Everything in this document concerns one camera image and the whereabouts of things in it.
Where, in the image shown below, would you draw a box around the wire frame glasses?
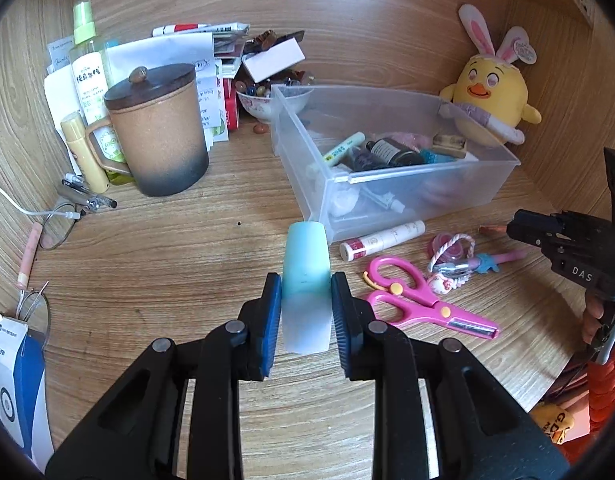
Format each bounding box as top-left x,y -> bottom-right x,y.
16,280 -> 52,341

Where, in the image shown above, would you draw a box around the pale yellow tube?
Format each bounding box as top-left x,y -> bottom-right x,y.
60,112 -> 111,194

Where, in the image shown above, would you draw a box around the stack of papers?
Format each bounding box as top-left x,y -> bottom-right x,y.
44,32 -> 229,142

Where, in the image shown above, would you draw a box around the person's right hand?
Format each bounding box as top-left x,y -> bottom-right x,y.
581,292 -> 608,346

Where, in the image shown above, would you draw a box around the blue white carton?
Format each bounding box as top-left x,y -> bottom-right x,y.
0,313 -> 56,471

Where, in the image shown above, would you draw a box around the teal white cylinder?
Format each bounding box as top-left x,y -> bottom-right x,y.
281,220 -> 333,355

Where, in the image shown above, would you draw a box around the pink pen with blue star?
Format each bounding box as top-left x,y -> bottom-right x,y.
469,248 -> 529,274

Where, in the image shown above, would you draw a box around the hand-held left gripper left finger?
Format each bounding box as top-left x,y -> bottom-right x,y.
44,272 -> 283,480

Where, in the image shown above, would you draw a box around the small white tube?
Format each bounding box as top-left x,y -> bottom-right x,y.
359,187 -> 406,213

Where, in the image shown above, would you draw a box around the white ceramic bowl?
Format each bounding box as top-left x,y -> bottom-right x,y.
236,85 -> 313,124

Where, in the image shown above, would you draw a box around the white red lip balm stick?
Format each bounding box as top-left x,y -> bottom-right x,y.
339,220 -> 427,262

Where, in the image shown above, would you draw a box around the green printed packet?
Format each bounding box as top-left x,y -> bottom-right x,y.
90,127 -> 134,186

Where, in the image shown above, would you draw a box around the pink white cord keychain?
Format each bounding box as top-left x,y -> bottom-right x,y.
427,232 -> 476,294

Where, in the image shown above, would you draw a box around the clear plastic storage box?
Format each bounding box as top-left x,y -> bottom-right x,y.
270,84 -> 522,244

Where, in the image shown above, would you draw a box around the white charging cable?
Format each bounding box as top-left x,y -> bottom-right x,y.
0,178 -> 83,220

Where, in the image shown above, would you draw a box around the dark purple small bottle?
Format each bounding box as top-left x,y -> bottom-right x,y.
349,146 -> 383,172

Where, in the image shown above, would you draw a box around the yellow chick plush toy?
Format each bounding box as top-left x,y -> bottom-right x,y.
439,4 -> 543,147

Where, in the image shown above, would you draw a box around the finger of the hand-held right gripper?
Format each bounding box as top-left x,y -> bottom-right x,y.
506,208 -> 564,250

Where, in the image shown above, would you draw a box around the white cardboard box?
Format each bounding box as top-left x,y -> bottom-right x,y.
242,40 -> 307,83

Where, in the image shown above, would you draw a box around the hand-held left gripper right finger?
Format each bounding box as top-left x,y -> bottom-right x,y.
331,272 -> 571,480

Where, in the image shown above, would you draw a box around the thin frame glasses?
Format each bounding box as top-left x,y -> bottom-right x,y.
39,202 -> 83,251

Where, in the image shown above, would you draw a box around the white green ointment tube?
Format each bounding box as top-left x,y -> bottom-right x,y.
323,131 -> 367,166

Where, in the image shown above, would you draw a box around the person's right forearm orange sleeve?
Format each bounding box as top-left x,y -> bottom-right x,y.
552,335 -> 615,457

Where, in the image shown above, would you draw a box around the small beige striped box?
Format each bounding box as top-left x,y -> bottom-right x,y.
432,132 -> 469,154

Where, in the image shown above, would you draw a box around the pink rope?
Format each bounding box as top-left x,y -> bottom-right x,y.
382,131 -> 434,149

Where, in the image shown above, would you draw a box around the pink scissors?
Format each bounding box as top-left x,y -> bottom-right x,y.
363,256 -> 503,341

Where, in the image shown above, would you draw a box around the bundle of pens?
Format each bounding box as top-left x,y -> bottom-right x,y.
60,172 -> 118,210

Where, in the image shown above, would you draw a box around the red white box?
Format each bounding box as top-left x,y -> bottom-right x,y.
222,77 -> 241,131

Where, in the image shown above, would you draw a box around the red white marker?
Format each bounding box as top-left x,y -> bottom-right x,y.
152,22 -> 251,37

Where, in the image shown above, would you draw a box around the brown lidded mug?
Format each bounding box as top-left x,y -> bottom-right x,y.
84,63 -> 210,198

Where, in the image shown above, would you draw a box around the dark labelled bottle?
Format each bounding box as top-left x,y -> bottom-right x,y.
365,137 -> 426,169

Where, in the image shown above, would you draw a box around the small yellow plush toy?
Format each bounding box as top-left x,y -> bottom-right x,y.
529,402 -> 576,446

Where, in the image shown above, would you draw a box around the green cap spray bottle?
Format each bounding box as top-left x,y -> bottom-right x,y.
68,1 -> 113,127

